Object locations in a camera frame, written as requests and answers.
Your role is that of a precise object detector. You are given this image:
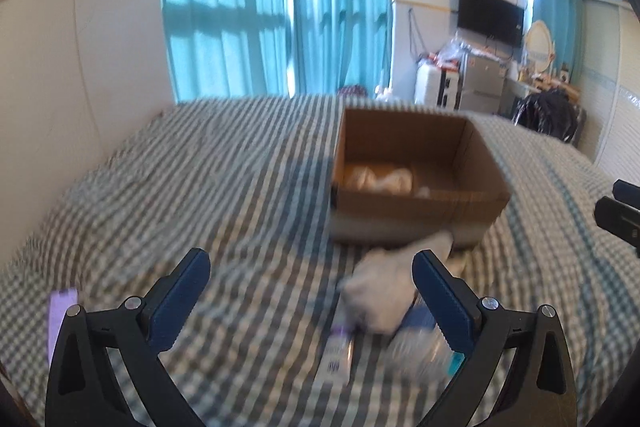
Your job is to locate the blue snack packet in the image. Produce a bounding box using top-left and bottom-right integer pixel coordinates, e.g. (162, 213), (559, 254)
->
(399, 300), (436, 333)

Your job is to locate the silver mini fridge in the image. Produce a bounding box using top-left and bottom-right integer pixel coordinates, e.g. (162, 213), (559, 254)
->
(459, 53), (504, 115)

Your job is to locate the purple white tube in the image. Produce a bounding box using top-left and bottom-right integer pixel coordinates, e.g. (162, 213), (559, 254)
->
(316, 325), (354, 386)

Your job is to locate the white suitcase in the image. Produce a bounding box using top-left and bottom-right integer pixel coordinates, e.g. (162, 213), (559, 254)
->
(413, 62), (462, 110)

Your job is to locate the black bag on chair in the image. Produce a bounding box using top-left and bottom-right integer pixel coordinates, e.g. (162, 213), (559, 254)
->
(512, 89), (587, 147)

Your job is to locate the oval vanity mirror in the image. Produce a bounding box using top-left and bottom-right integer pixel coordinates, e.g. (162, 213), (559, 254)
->
(523, 20), (555, 75)

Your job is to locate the green checkered bed cover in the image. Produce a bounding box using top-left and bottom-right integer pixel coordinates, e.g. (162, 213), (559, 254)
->
(1, 96), (639, 426)

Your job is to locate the clear jar with cables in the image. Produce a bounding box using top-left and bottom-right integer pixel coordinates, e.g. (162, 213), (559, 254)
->
(386, 326), (465, 385)

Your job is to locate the brown cardboard box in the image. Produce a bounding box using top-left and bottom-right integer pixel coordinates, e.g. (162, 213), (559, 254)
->
(329, 107), (511, 248)

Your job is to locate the black wall television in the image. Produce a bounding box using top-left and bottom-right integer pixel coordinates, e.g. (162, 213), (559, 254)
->
(458, 0), (524, 48)

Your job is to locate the white towel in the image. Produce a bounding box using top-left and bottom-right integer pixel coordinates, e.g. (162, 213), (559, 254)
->
(338, 230), (454, 335)

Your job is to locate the purple paper slip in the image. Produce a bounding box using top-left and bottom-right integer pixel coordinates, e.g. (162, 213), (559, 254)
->
(47, 288), (78, 365)

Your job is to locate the right teal curtain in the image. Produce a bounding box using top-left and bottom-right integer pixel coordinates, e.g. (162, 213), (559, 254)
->
(522, 0), (586, 86)

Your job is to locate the white plush toy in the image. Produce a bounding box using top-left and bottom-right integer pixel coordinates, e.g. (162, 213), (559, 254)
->
(344, 162), (433, 198)

